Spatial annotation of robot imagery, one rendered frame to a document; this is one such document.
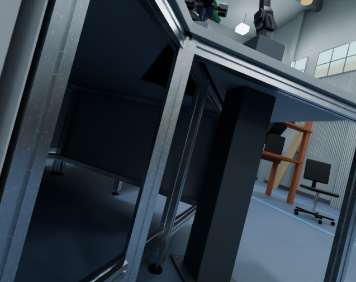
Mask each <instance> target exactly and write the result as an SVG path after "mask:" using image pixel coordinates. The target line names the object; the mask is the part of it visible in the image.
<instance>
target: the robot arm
mask: <svg viewBox="0 0 356 282"><path fill-rule="evenodd" d="M184 1H185V3H186V6H187V8H188V10H189V11H193V10H194V8H195V7H196V8H197V14H199V17H200V21H201V22H206V21H207V20H208V19H209V18H210V17H213V13H214V11H217V12H218V16H219V17H226V15H227V11H228V7H229V5H228V4H225V3H220V4H219V6H215V5H213V4H214V1H215V0H201V1H198V2H195V1H194V0H184ZM204 9H206V13H205V15H204V18H203V10H204ZM253 23H254V25H255V28H256V34H257V35H259V34H261V35H263V36H266V37H268V38H270V39H271V38H272V33H273V31H275V30H276V29H277V27H278V26H277V24H276V22H275V20H274V15H273V10H272V9H271V7H270V0H259V11H257V12H256V13H255V14H254V22H253Z"/></svg>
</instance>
